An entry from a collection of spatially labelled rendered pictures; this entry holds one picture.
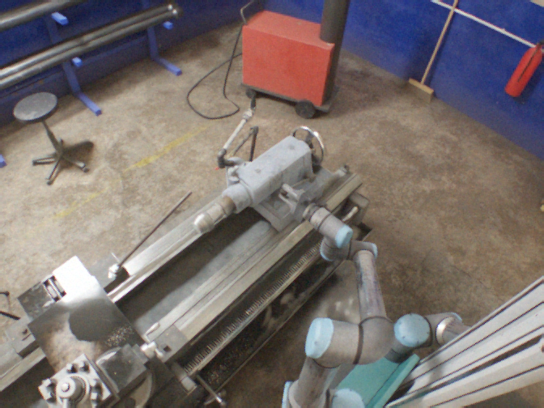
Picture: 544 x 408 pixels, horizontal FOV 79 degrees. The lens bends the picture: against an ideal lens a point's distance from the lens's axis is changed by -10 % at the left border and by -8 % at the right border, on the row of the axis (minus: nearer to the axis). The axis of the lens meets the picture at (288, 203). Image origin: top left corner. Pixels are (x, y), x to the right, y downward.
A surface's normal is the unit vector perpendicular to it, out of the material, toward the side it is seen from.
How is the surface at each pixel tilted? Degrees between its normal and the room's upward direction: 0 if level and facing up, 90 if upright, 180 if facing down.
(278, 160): 0
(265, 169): 0
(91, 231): 0
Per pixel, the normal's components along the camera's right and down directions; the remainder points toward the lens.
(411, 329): 0.00, -0.60
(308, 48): -0.38, 0.72
